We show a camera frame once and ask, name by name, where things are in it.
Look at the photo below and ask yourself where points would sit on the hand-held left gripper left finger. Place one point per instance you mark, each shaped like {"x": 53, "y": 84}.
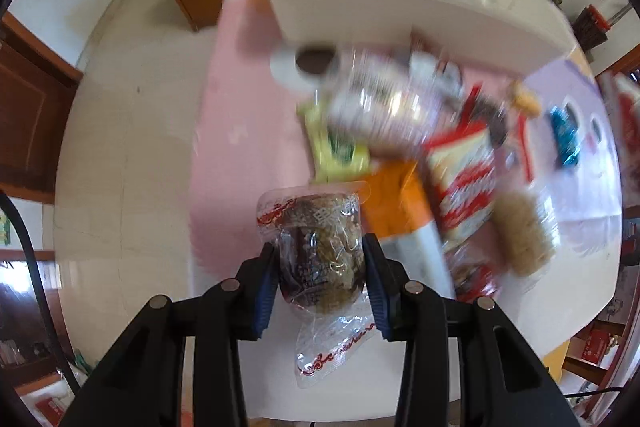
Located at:
{"x": 265, "y": 297}

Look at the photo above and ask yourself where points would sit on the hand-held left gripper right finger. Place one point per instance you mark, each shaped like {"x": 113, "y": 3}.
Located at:
{"x": 381, "y": 302}

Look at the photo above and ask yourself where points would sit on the clear packet with brown cake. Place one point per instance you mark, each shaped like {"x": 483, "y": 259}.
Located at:
{"x": 320, "y": 267}

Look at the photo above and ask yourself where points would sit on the clear packet with orange snack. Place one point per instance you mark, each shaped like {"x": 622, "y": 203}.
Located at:
{"x": 395, "y": 202}

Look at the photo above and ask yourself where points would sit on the green snack packet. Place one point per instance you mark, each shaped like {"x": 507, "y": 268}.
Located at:
{"x": 335, "y": 152}

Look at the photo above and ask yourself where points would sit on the dark red snack packet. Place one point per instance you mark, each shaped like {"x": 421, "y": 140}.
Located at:
{"x": 475, "y": 279}

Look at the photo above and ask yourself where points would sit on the red white snack packet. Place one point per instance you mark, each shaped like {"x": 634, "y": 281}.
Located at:
{"x": 465, "y": 187}

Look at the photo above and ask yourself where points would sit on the beige rice cracker packet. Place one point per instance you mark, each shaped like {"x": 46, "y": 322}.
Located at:
{"x": 525, "y": 232}

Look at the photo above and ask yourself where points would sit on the pink printed tablecloth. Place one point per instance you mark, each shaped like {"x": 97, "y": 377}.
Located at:
{"x": 250, "y": 107}

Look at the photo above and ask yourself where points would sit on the large clear snack bag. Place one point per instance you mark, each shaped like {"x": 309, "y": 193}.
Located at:
{"x": 385, "y": 107}

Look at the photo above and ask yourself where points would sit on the black red snack packet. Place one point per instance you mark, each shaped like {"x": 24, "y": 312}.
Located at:
{"x": 492, "y": 119}

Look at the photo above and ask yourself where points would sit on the red box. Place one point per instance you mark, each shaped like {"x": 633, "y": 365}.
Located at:
{"x": 50, "y": 407}

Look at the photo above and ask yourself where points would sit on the blue snack packet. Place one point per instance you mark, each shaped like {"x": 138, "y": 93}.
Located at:
{"x": 565, "y": 137}

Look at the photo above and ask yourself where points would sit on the small yellow snack packet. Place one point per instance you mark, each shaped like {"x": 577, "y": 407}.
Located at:
{"x": 525, "y": 99}

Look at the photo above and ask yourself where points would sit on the wooden shelf unit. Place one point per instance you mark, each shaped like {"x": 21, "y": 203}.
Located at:
{"x": 20, "y": 347}

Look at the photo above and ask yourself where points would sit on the brown wooden door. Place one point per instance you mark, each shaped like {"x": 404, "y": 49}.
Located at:
{"x": 30, "y": 117}

